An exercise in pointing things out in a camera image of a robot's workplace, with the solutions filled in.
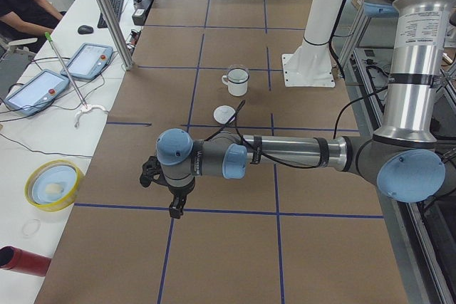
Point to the red cylinder bottle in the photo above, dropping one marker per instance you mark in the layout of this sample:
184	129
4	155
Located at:
21	261

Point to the white enamel mug blue rim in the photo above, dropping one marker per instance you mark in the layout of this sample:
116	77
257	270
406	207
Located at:
235	89

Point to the near teach pendant tablet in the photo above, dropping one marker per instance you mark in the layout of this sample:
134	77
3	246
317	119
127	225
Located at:
37	94

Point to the far teach pendant tablet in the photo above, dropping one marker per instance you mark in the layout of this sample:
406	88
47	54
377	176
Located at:
89	61

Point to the black computer mouse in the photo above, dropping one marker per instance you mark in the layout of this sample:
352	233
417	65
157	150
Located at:
85	29

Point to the aluminium frame post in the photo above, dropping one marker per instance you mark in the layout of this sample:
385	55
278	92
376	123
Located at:
116	34

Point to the reacher grabber stick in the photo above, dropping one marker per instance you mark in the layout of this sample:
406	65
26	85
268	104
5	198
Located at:
85	107

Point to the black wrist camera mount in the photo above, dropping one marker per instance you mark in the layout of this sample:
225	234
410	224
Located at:
152	173

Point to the yellow tape roll with plate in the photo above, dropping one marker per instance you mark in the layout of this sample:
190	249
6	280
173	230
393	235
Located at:
54	185

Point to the teach pendant tablet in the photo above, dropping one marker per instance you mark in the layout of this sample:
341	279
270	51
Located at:
37	94
89	61

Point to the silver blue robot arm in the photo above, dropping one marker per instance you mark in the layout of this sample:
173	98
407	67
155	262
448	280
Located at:
399	158

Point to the seated person in black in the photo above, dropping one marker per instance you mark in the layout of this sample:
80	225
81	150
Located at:
22	19

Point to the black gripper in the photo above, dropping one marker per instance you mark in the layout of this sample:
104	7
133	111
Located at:
179	194

